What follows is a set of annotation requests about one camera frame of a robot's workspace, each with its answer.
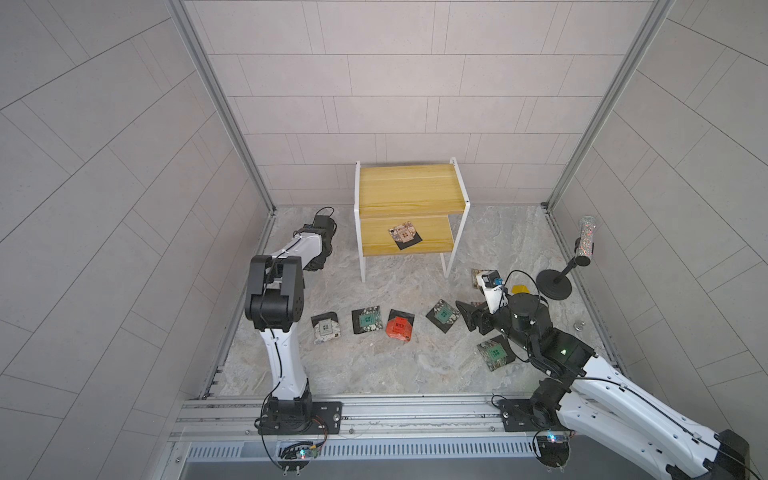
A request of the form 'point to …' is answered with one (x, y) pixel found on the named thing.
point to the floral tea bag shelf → (405, 235)
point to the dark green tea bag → (496, 352)
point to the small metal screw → (578, 326)
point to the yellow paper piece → (520, 289)
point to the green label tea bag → (443, 316)
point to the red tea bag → (400, 325)
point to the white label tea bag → (326, 327)
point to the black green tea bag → (367, 319)
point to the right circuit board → (554, 449)
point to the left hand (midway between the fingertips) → (302, 260)
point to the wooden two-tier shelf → (433, 197)
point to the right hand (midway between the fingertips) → (467, 298)
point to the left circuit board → (296, 458)
